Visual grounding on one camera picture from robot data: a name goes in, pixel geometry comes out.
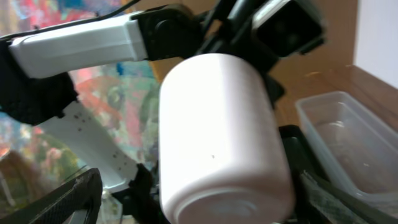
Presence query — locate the clear plastic bin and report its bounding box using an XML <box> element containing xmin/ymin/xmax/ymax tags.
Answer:
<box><xmin>295</xmin><ymin>91</ymin><xmax>397</xmax><ymax>217</ymax></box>

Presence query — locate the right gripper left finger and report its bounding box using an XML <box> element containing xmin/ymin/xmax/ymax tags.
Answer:
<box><xmin>1</xmin><ymin>168</ymin><xmax>103</xmax><ymax>224</ymax></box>

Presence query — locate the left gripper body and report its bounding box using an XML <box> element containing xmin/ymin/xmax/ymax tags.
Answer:
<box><xmin>198</xmin><ymin>0</ymin><xmax>285</xmax><ymax>107</ymax></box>

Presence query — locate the black plastic tray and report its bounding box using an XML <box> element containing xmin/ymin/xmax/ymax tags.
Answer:
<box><xmin>279</xmin><ymin>125</ymin><xmax>330</xmax><ymax>185</ymax></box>

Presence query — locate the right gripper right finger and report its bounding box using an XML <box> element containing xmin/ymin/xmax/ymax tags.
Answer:
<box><xmin>292</xmin><ymin>171</ymin><xmax>397</xmax><ymax>224</ymax></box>

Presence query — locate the white pink cup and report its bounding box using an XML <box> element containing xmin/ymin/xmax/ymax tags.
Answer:
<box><xmin>159</xmin><ymin>54</ymin><xmax>295</xmax><ymax>224</ymax></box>

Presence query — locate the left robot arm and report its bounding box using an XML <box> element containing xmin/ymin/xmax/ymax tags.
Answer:
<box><xmin>1</xmin><ymin>1</ymin><xmax>285</xmax><ymax>125</ymax></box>

